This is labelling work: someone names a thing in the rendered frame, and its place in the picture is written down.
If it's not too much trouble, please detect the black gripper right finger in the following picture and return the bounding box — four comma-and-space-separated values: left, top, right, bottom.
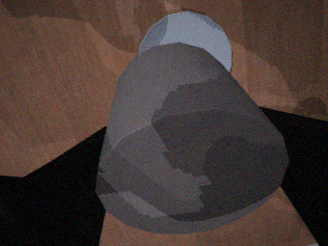
260, 107, 328, 246

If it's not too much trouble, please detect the grey cylinder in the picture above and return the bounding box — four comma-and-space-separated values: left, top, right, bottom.
96, 42, 289, 234

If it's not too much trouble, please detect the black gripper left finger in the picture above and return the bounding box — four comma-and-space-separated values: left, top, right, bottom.
0, 126, 106, 246

